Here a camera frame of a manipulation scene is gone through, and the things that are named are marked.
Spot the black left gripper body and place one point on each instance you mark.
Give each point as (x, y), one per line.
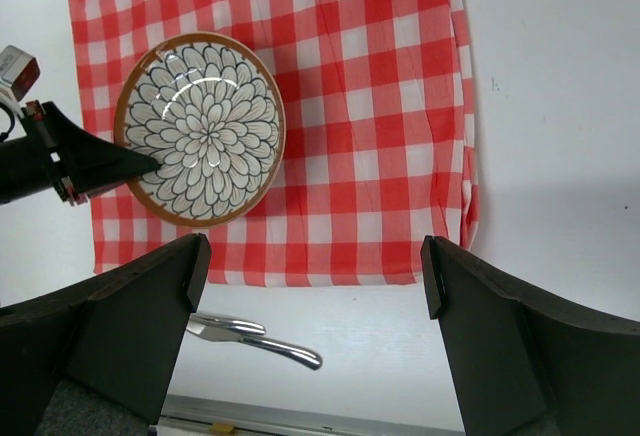
(28, 168)

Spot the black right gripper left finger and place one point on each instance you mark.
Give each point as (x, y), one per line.
(97, 357)

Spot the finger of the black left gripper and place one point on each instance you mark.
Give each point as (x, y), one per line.
(102, 163)

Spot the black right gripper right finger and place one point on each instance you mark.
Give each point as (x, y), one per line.
(525, 361)

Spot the silver table knife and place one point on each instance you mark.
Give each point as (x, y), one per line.
(301, 355)

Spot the silver fork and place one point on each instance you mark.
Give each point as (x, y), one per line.
(228, 323)

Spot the patterned ceramic plate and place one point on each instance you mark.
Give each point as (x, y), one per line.
(207, 109)

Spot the red white checkered cloth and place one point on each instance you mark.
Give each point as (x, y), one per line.
(379, 104)

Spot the aluminium front rail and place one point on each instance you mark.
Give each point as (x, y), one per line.
(265, 420)

